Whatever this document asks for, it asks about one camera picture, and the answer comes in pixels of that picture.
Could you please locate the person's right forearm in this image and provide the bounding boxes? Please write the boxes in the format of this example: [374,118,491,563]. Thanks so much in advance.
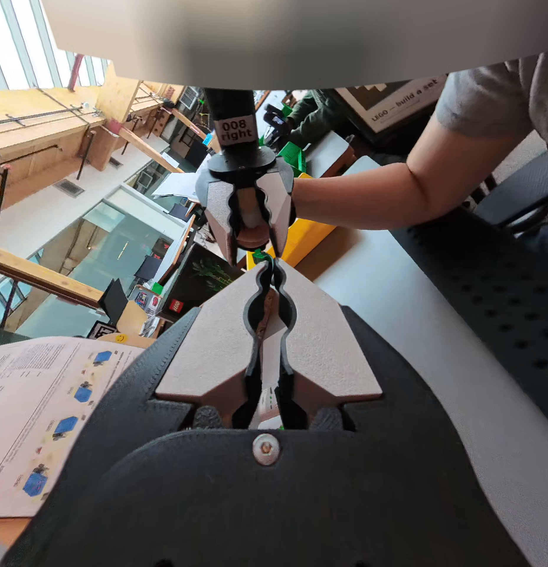
[294,116,535,232]

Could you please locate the black perforated panel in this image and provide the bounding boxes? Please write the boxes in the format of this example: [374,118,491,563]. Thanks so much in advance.
[391,206,548,426]

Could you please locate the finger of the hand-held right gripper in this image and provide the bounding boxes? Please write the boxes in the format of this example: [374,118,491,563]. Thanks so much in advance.
[255,170,292,260]
[203,179,239,266]

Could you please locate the green plastic bin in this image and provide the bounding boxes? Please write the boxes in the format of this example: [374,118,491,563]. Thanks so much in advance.
[277,142,307,175]

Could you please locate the black framed marker sign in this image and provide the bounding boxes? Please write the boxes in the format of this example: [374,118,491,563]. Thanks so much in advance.
[336,74,448,133]

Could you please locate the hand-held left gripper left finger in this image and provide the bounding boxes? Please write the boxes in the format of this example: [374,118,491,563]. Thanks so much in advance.
[154,263,269,429]

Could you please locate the black bamboo lego set box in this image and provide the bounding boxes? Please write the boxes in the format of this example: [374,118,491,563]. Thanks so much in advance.
[156,244,248,324]

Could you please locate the green and tan lego sprout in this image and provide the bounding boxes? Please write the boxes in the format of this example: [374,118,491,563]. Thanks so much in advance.
[252,249,280,338]

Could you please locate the person's right hand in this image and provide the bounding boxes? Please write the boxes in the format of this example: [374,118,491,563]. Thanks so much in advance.
[236,224,268,249]

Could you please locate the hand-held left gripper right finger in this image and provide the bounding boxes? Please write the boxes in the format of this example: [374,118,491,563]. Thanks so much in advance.
[273,260,384,430]

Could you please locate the black office chair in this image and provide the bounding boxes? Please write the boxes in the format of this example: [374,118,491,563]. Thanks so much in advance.
[475,151,548,240]

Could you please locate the lego instruction booklet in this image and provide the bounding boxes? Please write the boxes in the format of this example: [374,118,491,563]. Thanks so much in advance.
[258,337,285,430]

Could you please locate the yellow plastic bin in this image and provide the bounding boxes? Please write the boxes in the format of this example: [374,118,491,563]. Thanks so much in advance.
[274,173,336,268]

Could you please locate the person's grey printed shirt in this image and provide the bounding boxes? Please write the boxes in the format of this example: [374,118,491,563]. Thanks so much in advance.
[435,52,548,162]

